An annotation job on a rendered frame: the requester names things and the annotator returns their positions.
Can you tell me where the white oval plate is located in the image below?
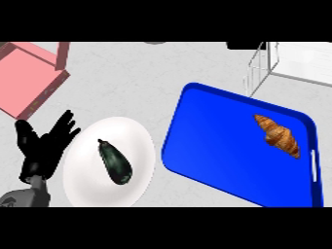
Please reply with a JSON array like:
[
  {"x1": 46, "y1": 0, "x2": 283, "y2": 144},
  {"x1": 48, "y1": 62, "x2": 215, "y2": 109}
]
[{"x1": 63, "y1": 116, "x2": 157, "y2": 208}]

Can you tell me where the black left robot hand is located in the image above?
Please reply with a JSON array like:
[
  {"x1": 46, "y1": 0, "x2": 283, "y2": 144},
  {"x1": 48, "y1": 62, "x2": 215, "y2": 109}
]
[{"x1": 14, "y1": 109, "x2": 83, "y2": 181}]

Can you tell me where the dark green eggplant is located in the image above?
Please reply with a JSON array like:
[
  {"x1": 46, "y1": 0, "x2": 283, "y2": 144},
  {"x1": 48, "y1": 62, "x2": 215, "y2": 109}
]
[{"x1": 97, "y1": 138, "x2": 135, "y2": 186}]

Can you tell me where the pink open box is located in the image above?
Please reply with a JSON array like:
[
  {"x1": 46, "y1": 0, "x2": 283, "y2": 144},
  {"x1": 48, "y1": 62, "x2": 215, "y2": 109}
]
[{"x1": 0, "y1": 42, "x2": 73, "y2": 121}]

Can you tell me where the blue plastic tray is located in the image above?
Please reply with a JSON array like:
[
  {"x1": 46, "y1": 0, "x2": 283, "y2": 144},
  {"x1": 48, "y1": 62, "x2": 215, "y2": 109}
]
[{"x1": 160, "y1": 82, "x2": 325, "y2": 208}]

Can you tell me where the dark appliance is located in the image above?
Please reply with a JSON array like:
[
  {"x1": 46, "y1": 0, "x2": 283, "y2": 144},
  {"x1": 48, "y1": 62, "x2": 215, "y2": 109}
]
[{"x1": 227, "y1": 41, "x2": 269, "y2": 52}]

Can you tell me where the white wire tiered shelf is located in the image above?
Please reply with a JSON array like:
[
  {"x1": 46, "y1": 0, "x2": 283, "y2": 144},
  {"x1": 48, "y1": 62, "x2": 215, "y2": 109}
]
[{"x1": 244, "y1": 41, "x2": 332, "y2": 98}]

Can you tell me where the brown croissant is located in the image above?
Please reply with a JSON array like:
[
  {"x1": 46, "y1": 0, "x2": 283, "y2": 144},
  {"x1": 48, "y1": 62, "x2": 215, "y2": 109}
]
[{"x1": 253, "y1": 113, "x2": 303, "y2": 160}]

